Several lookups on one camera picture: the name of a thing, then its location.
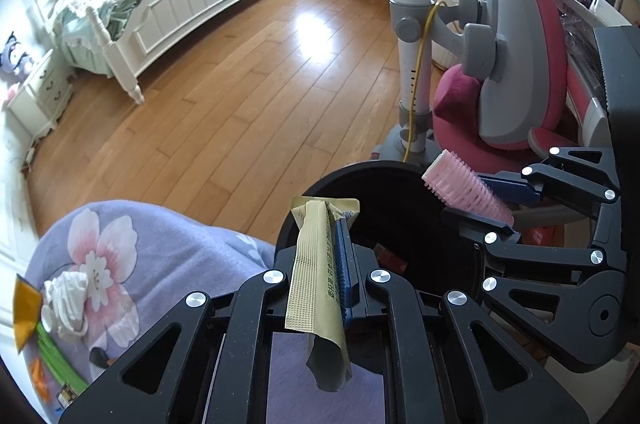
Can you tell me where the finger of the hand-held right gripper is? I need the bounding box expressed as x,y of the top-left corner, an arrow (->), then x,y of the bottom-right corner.
477,145 -> 621,222
441,209 -> 627,326

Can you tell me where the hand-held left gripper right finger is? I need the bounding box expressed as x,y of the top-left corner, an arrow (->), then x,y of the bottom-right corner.
334,216 -> 593,424

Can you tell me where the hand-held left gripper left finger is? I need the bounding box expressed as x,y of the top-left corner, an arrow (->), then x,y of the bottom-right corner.
57,224 -> 301,424

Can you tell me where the golden sachet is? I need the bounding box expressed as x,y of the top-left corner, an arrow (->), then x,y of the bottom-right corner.
284,198 -> 362,392

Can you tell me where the red milk carton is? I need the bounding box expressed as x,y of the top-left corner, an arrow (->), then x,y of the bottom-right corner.
375,244 -> 408,272

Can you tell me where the pink hair roller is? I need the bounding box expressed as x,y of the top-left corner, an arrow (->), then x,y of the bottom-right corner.
421,151 -> 516,229

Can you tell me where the black trash bin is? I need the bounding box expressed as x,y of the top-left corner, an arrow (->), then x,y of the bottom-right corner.
274,160 -> 488,372

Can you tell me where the white tissue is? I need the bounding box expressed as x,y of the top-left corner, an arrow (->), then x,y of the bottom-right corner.
42,271 -> 91,339

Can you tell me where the green packet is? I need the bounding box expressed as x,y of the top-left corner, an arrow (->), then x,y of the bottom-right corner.
35,321 -> 91,405

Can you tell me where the orange candy wrapper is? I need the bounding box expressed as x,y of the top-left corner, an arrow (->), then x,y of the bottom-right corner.
29,359 -> 51,392

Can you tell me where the yellow foil wrapper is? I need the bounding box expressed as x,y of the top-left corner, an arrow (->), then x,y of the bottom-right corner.
12,276 -> 43,352

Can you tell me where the red box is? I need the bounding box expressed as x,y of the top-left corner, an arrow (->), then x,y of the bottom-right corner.
530,226 -> 563,249

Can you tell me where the purple floral cloth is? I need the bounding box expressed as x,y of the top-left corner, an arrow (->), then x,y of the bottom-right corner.
20,200 -> 386,424

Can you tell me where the pink and grey chair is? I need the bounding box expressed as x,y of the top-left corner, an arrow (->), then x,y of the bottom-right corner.
432,0 -> 608,169

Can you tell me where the white nightstand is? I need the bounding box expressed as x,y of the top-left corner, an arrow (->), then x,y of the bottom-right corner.
6,48 -> 75,139

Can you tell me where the green floral bedding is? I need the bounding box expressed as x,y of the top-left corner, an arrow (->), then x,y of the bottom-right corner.
50,0 -> 296,77

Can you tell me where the purple plush toy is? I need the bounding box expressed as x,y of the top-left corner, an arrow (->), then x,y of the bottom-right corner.
0,31 -> 36,79

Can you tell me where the yellow cable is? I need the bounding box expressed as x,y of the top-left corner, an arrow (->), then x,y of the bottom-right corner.
402,1 -> 448,162

